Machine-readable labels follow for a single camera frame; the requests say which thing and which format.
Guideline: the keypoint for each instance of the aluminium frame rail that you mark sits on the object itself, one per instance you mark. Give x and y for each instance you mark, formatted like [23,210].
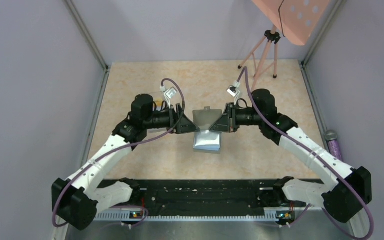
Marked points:
[282,216]

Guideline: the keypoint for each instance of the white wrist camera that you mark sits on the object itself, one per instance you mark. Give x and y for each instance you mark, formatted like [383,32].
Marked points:
[168,93]
[234,90]

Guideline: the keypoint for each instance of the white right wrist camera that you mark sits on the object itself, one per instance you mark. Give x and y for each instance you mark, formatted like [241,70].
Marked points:
[234,90]

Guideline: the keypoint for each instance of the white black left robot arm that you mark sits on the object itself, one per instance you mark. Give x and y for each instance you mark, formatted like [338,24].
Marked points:
[78,199]

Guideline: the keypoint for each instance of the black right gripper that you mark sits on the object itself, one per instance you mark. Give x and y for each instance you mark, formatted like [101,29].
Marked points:
[227,122]

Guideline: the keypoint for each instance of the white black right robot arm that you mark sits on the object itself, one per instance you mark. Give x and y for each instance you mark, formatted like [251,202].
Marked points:
[344,190]

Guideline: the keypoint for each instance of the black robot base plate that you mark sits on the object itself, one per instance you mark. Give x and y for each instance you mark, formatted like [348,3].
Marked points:
[207,198]

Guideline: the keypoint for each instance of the pink tripod stand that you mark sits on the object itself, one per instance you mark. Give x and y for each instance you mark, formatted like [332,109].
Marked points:
[271,38]

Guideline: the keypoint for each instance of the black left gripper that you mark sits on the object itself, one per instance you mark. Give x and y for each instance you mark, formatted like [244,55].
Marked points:
[185,126]

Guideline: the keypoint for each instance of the clear plastic card box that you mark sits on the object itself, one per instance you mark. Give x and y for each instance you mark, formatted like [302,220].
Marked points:
[159,103]

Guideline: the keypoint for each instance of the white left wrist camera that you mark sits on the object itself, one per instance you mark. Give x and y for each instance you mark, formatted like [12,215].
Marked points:
[168,93]

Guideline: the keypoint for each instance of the purple glitter bottle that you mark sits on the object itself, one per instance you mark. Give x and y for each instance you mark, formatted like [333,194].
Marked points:
[331,138]

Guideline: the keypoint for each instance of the pink perforated panel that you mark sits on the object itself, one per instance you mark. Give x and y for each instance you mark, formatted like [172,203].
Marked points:
[296,19]

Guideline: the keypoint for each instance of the grey card holder wallet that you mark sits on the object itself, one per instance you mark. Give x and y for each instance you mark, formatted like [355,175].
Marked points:
[206,141]

